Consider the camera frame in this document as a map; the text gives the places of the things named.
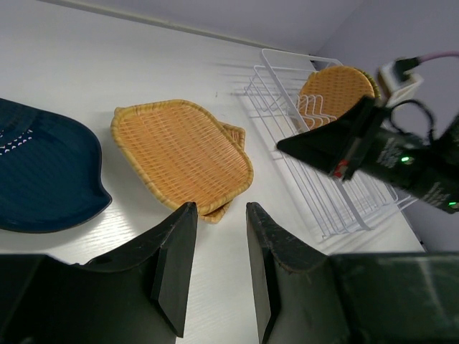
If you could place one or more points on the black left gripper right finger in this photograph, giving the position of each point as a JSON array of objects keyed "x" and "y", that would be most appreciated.
[{"x": 304, "y": 296}]

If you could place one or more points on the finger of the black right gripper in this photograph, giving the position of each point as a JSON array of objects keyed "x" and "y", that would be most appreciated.
[{"x": 338, "y": 148}]

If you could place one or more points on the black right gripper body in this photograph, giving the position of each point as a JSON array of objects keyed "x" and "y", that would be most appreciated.
[{"x": 426, "y": 171}]

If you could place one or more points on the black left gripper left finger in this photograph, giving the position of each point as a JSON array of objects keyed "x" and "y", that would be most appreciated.
[{"x": 135, "y": 293}]

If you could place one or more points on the round woven orange plate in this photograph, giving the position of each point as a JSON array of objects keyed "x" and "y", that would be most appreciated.
[{"x": 330, "y": 93}]

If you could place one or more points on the round green rimmed woven plate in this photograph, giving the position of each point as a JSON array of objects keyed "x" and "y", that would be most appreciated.
[{"x": 375, "y": 87}]

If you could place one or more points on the rounded square woven plate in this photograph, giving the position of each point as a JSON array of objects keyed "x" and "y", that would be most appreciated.
[{"x": 182, "y": 153}]

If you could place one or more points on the dark blue leaf plate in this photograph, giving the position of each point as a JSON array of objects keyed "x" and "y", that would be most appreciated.
[{"x": 50, "y": 171}]

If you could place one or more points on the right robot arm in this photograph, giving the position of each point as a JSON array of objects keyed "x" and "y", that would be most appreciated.
[{"x": 367, "y": 139}]

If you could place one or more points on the white wire dish rack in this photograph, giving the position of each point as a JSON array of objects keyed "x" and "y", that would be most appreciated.
[{"x": 289, "y": 94}]

